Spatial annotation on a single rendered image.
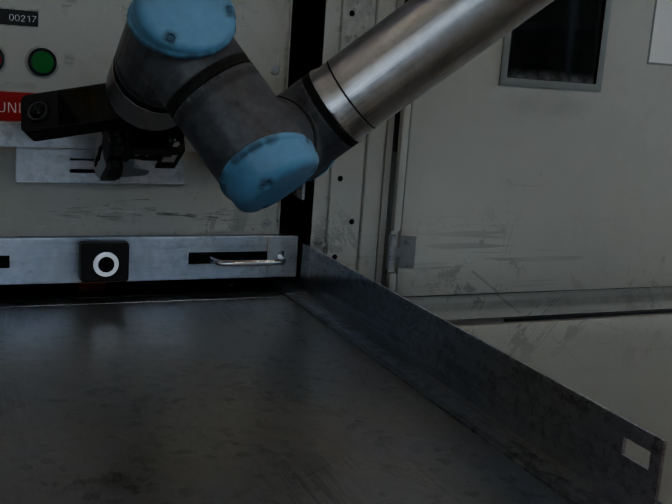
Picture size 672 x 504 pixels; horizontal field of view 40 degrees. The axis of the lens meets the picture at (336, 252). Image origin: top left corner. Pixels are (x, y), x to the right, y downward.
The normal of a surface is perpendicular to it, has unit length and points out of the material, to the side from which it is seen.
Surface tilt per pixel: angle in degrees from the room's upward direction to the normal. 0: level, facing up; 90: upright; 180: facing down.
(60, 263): 90
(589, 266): 90
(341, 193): 90
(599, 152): 90
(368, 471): 0
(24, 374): 0
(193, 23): 56
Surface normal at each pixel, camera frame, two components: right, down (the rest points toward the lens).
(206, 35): 0.33, -0.38
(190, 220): 0.40, 0.21
